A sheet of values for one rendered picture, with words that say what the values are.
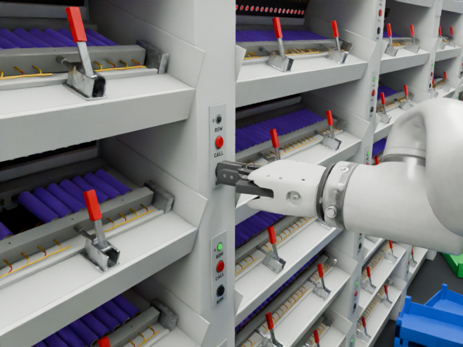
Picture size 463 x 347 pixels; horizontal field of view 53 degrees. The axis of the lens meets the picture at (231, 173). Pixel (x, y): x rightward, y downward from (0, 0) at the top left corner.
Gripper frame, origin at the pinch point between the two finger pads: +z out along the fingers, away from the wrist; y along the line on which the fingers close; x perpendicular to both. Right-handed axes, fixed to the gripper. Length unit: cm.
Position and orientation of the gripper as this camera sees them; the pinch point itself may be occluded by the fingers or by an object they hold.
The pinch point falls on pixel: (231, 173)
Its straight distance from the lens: 68.0
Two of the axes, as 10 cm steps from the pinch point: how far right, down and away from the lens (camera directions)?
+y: 5.6, -2.4, 7.9
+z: -8.3, -1.6, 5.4
